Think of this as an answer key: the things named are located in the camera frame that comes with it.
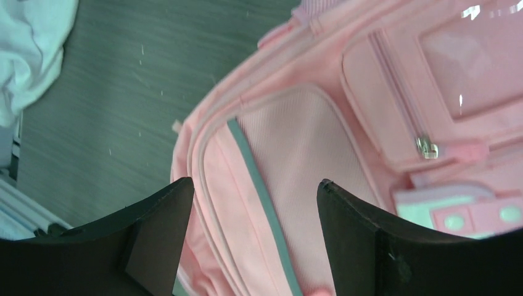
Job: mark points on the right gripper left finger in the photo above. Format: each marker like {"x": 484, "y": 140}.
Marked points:
{"x": 133, "y": 251}

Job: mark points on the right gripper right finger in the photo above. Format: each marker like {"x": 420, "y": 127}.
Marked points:
{"x": 373, "y": 252}

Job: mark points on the pink student backpack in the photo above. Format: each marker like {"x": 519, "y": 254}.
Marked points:
{"x": 414, "y": 107}

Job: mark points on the white cloth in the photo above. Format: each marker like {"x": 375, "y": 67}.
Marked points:
{"x": 33, "y": 34}

